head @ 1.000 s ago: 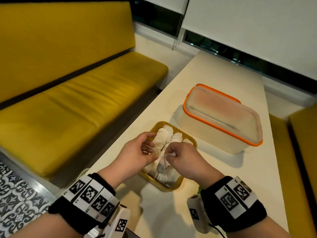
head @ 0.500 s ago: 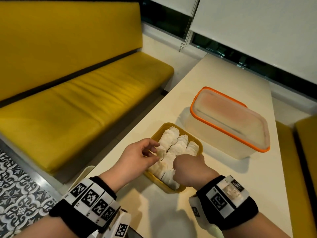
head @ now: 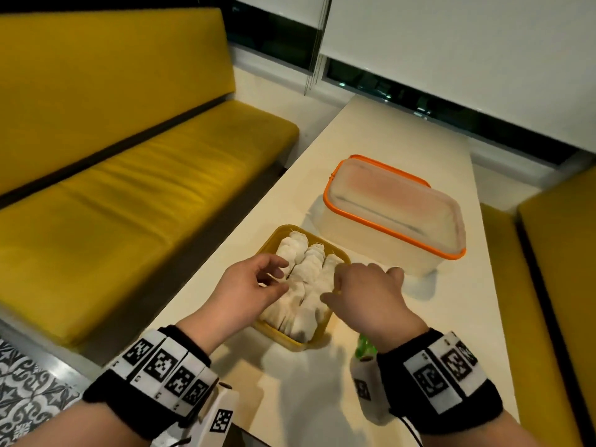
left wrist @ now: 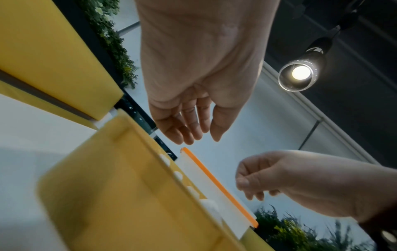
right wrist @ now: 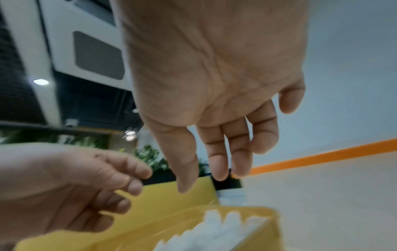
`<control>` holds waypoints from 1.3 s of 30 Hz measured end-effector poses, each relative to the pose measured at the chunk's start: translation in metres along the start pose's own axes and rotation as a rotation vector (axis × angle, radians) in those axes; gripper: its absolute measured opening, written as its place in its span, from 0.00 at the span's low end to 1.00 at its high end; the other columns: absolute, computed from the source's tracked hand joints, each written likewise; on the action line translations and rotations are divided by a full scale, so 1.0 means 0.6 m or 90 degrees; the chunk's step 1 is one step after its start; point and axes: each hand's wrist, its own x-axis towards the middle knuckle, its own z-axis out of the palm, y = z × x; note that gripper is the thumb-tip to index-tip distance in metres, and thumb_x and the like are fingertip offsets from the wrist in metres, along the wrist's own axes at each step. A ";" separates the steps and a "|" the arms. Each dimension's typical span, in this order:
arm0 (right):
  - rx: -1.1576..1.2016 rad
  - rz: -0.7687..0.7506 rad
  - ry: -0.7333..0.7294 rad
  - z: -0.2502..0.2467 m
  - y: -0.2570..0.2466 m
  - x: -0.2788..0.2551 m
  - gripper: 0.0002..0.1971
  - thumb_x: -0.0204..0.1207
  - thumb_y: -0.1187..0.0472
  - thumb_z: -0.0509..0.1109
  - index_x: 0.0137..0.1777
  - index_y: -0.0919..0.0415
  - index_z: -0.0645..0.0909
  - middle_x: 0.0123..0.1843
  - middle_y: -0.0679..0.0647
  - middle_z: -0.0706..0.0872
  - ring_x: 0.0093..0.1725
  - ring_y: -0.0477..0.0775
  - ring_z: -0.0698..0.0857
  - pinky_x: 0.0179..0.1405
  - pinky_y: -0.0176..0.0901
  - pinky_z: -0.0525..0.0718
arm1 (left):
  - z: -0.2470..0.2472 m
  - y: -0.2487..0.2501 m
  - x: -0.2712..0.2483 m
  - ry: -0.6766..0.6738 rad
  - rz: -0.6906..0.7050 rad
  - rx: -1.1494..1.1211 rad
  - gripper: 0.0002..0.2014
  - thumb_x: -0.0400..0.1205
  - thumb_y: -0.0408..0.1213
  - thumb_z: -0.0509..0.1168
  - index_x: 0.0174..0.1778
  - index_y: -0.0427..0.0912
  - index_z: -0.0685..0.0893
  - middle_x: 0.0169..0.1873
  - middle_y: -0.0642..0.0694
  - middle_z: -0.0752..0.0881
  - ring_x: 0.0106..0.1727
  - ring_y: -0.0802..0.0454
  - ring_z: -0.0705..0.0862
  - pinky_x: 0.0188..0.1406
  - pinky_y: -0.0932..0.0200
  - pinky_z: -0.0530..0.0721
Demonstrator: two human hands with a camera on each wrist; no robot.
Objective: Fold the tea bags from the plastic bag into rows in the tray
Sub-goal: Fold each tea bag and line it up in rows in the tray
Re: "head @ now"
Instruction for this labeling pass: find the person's right hand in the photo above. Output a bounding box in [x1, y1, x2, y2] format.
[320, 263, 429, 353]

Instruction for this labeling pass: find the black left wrist marker band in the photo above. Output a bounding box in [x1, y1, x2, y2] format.
[83, 325, 220, 441]

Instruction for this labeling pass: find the clear plastic bag green zip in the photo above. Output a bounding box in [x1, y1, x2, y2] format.
[354, 333, 379, 360]

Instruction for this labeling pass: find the person's right forearm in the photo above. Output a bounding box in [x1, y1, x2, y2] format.
[421, 409, 541, 447]

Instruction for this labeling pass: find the clear container orange rim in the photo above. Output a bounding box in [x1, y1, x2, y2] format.
[316, 158, 467, 278]

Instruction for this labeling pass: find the group of white tea bags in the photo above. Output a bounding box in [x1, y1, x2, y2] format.
[260, 230, 345, 344]

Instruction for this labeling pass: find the black wrist marker band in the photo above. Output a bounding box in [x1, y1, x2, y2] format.
[377, 328, 505, 436]
[83, 325, 220, 441]

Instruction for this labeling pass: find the translucent yellow tray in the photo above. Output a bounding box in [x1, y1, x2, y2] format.
[251, 223, 353, 353]

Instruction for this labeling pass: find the dark window pane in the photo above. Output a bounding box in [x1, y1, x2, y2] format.
[209, 0, 322, 73]
[323, 58, 578, 166]

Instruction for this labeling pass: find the white roller blind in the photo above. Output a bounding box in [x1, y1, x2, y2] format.
[320, 0, 596, 154]
[223, 0, 334, 29]

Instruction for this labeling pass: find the blind pull cord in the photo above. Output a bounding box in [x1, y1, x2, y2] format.
[304, 0, 334, 96]

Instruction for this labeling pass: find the person's left forearm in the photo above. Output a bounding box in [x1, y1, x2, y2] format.
[14, 400, 150, 447]

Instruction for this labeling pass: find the yellow bench seat cushion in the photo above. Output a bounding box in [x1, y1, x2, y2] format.
[0, 99, 300, 348]
[479, 203, 583, 447]

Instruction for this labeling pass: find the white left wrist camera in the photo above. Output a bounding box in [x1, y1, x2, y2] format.
[200, 384, 239, 447]

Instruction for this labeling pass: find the person's left hand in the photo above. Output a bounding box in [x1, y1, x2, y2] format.
[176, 253, 291, 355]

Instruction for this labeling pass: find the black right wrist marker band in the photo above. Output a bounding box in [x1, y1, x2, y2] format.
[377, 328, 505, 436]

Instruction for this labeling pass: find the orange container lid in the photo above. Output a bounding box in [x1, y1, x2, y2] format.
[349, 154, 431, 187]

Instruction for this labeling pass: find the black camera cable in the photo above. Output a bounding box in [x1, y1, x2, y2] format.
[395, 413, 423, 447]

